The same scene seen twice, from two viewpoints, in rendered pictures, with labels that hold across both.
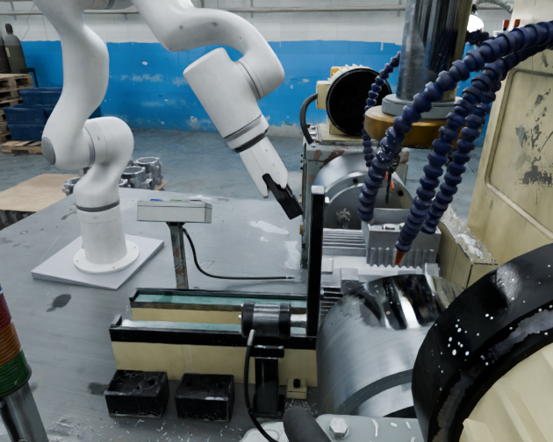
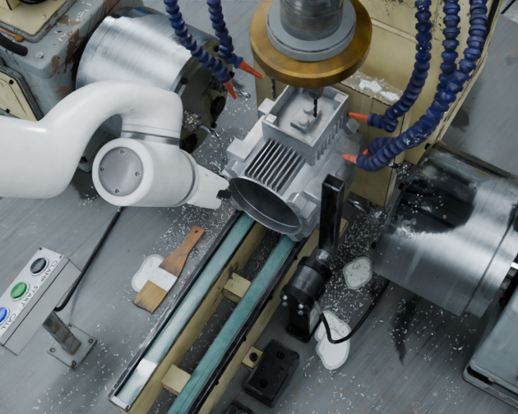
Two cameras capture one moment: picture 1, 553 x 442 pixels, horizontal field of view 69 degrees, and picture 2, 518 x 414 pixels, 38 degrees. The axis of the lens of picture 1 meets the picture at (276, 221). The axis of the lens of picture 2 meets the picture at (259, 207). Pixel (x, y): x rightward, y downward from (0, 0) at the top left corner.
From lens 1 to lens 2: 94 cm
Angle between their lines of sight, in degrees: 53
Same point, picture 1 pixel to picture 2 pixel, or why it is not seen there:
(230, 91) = (174, 172)
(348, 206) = (185, 107)
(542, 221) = (402, 29)
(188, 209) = (55, 282)
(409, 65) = (314, 16)
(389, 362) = (485, 246)
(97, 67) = not seen: outside the picture
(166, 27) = (63, 183)
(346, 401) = (478, 282)
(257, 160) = (210, 191)
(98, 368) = not seen: outside the picture
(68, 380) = not seen: outside the picture
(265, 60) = (173, 108)
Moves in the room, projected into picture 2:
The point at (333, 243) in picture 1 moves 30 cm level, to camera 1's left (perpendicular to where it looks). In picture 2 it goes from (282, 179) to (191, 334)
